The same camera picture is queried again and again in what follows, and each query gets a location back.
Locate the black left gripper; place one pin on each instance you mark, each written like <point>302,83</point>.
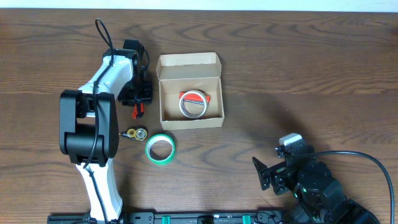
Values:
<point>137,96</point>

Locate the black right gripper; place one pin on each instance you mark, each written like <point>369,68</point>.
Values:
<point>273,173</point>

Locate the red utility knife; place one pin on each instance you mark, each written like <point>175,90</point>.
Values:
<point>138,111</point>

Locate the white tape roll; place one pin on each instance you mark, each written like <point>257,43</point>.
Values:
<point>185,111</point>

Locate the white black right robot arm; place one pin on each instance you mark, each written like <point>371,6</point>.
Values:
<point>320,197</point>

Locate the yellow black correction tape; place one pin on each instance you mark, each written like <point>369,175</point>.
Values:
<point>138,133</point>

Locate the brown cardboard box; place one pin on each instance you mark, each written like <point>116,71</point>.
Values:
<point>179,73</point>

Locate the green tape roll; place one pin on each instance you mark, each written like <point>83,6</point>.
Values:
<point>154,139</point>

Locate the red stapler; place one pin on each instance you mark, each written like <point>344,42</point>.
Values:
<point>193,98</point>

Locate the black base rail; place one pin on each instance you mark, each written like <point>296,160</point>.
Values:
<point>263,216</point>

